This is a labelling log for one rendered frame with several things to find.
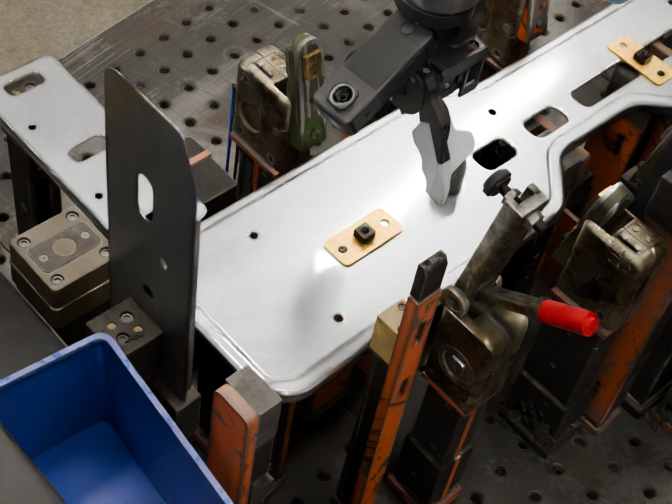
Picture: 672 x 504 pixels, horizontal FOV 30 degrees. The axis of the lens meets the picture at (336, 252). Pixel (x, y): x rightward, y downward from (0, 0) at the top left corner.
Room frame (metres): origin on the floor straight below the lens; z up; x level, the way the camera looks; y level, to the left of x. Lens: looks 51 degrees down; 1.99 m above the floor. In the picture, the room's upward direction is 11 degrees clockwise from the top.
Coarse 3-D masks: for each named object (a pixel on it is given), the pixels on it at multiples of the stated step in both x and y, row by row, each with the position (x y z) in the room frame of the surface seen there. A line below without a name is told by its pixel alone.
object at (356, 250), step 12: (372, 216) 0.86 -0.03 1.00; (384, 216) 0.87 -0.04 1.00; (348, 228) 0.84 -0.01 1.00; (360, 228) 0.84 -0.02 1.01; (372, 228) 0.84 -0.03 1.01; (384, 228) 0.85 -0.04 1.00; (396, 228) 0.85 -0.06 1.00; (336, 240) 0.82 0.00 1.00; (348, 240) 0.83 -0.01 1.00; (360, 240) 0.83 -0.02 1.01; (372, 240) 0.83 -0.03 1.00; (384, 240) 0.83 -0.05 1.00; (336, 252) 0.81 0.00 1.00; (348, 252) 0.81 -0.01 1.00; (360, 252) 0.81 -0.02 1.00; (348, 264) 0.79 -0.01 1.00
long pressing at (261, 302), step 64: (640, 0) 1.31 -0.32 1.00; (512, 64) 1.15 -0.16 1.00; (576, 64) 1.17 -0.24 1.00; (384, 128) 1.00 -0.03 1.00; (512, 128) 1.04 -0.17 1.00; (576, 128) 1.05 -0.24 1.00; (256, 192) 0.87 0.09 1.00; (320, 192) 0.89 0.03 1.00; (384, 192) 0.90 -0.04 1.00; (256, 256) 0.78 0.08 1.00; (320, 256) 0.80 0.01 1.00; (384, 256) 0.82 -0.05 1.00; (448, 256) 0.83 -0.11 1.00; (256, 320) 0.71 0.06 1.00; (320, 320) 0.72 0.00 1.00; (320, 384) 0.65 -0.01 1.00
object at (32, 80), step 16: (32, 80) 0.98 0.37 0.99; (32, 128) 0.93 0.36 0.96; (16, 144) 0.93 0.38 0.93; (16, 160) 0.94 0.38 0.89; (32, 160) 0.93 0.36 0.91; (16, 176) 0.94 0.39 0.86; (32, 176) 0.93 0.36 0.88; (48, 176) 0.95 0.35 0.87; (16, 192) 0.95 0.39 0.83; (32, 192) 0.93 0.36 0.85; (48, 192) 0.95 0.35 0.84; (16, 208) 0.95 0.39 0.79; (32, 208) 0.93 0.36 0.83; (48, 208) 0.95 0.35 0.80; (32, 224) 0.93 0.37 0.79
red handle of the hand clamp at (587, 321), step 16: (496, 288) 0.73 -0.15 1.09; (496, 304) 0.72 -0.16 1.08; (512, 304) 0.71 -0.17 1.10; (528, 304) 0.70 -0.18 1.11; (544, 304) 0.70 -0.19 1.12; (560, 304) 0.69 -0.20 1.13; (544, 320) 0.68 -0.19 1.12; (560, 320) 0.68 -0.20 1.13; (576, 320) 0.67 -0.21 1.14; (592, 320) 0.67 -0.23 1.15
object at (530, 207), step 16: (496, 176) 0.75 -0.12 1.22; (496, 192) 0.75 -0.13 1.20; (512, 192) 0.74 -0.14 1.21; (528, 192) 0.74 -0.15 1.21; (512, 208) 0.72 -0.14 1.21; (528, 208) 0.72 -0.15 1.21; (496, 224) 0.72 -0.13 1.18; (512, 224) 0.72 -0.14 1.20; (528, 224) 0.72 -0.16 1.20; (544, 224) 0.72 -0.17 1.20; (496, 240) 0.72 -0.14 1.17; (512, 240) 0.72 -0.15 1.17; (480, 256) 0.73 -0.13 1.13; (496, 256) 0.72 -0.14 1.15; (464, 272) 0.73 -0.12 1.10; (480, 272) 0.72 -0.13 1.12; (496, 272) 0.74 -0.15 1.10; (464, 288) 0.73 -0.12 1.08; (480, 288) 0.73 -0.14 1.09
